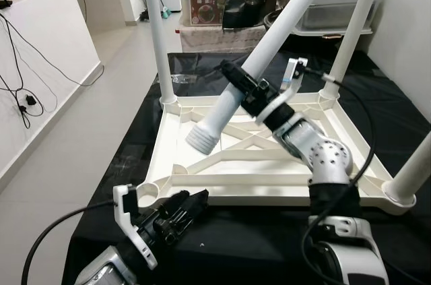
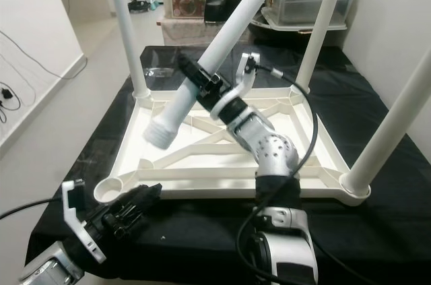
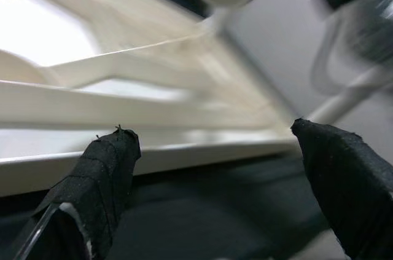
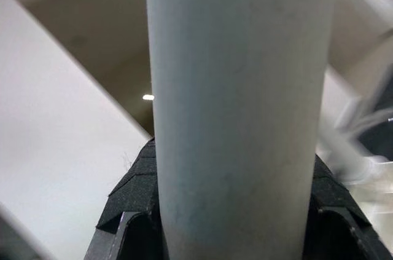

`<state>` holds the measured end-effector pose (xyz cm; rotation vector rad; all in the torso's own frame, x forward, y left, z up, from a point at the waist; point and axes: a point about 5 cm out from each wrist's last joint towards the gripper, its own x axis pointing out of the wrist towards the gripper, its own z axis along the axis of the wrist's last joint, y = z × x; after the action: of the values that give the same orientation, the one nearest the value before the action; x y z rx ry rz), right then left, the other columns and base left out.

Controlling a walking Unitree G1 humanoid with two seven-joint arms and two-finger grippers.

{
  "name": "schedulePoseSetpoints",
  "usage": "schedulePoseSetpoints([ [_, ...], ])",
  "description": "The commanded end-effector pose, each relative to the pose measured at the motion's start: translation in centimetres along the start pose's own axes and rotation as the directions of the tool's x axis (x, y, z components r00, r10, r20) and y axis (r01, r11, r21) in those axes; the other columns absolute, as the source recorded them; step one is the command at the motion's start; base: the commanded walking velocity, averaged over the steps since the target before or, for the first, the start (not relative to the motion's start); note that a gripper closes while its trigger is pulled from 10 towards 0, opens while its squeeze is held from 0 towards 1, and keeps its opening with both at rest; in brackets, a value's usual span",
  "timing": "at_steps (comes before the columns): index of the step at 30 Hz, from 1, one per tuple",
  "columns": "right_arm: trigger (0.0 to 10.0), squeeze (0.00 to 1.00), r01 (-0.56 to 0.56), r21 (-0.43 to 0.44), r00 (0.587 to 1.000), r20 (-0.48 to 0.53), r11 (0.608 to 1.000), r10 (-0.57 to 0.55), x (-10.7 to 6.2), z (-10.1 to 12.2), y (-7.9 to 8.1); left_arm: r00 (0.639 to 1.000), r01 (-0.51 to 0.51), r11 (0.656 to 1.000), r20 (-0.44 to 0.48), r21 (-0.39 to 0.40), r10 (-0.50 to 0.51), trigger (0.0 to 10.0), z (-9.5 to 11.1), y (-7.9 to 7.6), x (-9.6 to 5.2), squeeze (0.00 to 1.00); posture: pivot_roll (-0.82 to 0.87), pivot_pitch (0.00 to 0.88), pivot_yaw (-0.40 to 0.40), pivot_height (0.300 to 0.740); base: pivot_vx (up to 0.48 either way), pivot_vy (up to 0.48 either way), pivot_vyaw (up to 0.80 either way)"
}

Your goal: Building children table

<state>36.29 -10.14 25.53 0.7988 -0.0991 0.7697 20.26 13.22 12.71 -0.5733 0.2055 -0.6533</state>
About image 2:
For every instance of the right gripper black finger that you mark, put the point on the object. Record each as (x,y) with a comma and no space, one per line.
(195,71)

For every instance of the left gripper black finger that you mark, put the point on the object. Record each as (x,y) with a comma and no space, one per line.
(145,199)

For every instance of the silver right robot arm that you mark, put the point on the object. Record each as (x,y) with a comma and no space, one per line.
(276,153)

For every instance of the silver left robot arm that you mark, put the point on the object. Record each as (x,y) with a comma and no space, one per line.
(50,273)

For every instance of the white plastic children table top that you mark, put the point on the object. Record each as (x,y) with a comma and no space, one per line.
(175,164)

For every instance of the clear plastic wrap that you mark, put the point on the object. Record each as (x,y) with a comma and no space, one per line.
(163,71)

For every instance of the grey cloth covered ledge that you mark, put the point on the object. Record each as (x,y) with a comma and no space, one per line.
(188,32)

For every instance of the black round basin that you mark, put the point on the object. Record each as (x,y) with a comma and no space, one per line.
(283,32)

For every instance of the clear plastic storage box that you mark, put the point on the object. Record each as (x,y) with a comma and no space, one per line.
(303,5)

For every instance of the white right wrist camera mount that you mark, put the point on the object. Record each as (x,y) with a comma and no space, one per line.
(246,66)

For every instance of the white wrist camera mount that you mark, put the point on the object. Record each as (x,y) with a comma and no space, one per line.
(246,66)
(71,201)

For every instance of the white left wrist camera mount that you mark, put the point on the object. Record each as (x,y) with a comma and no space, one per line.
(71,201)

